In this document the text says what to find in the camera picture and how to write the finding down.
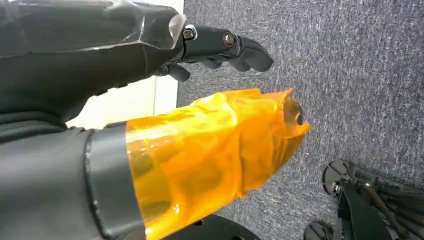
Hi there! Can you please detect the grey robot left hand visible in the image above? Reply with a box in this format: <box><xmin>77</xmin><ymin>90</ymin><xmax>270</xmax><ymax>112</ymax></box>
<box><xmin>0</xmin><ymin>0</ymin><xmax>312</xmax><ymax>240</ymax></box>

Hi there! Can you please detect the black robot foot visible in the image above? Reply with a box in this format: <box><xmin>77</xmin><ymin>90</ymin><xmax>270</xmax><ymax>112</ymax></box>
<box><xmin>161</xmin><ymin>214</ymin><xmax>263</xmax><ymax>240</ymax></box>

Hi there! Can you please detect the black robot leg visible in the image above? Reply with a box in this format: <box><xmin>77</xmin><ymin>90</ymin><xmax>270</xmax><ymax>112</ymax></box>
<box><xmin>322</xmin><ymin>159</ymin><xmax>424</xmax><ymax>240</ymax></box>

